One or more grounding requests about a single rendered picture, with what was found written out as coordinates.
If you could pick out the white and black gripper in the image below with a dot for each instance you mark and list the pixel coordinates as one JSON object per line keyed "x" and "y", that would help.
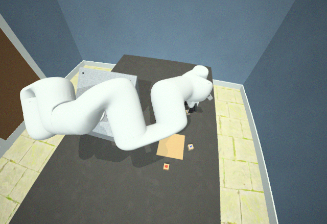
{"x": 192, "y": 105}

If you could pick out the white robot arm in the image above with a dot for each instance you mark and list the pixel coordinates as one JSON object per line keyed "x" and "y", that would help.
{"x": 54, "y": 110}

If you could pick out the tan flat mat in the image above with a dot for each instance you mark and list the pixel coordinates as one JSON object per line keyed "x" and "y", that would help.
{"x": 171, "y": 147}

